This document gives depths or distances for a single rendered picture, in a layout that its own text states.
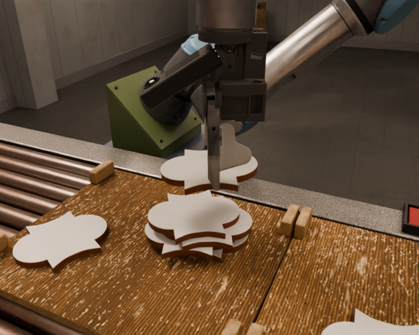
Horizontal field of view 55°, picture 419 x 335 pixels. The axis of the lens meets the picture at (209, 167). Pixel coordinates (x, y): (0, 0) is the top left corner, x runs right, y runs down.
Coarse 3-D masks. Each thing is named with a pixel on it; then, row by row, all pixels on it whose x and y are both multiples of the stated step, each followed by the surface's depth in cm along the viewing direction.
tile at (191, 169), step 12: (180, 156) 63; (192, 156) 63; (204, 156) 62; (252, 156) 62; (168, 168) 60; (180, 168) 60; (192, 168) 59; (204, 168) 59; (240, 168) 58; (252, 168) 58; (168, 180) 57; (180, 180) 57; (192, 180) 56; (204, 180) 56; (228, 180) 56; (240, 180) 57; (192, 192) 55
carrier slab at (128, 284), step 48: (96, 192) 77; (144, 192) 77; (144, 240) 64; (288, 240) 64; (0, 288) 55; (48, 288) 55; (96, 288) 55; (144, 288) 55; (192, 288) 55; (240, 288) 55
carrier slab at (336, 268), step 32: (320, 224) 68; (288, 256) 61; (320, 256) 61; (352, 256) 61; (384, 256) 61; (416, 256) 61; (288, 288) 55; (320, 288) 55; (352, 288) 55; (384, 288) 55; (416, 288) 55; (256, 320) 50; (288, 320) 50; (320, 320) 50; (352, 320) 50; (384, 320) 50; (416, 320) 50
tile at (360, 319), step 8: (360, 312) 50; (360, 320) 49; (368, 320) 49; (376, 320) 49; (328, 328) 48; (336, 328) 48; (344, 328) 48; (352, 328) 48; (360, 328) 48; (368, 328) 48; (376, 328) 48; (384, 328) 48; (392, 328) 48; (400, 328) 48; (408, 328) 48; (416, 328) 48
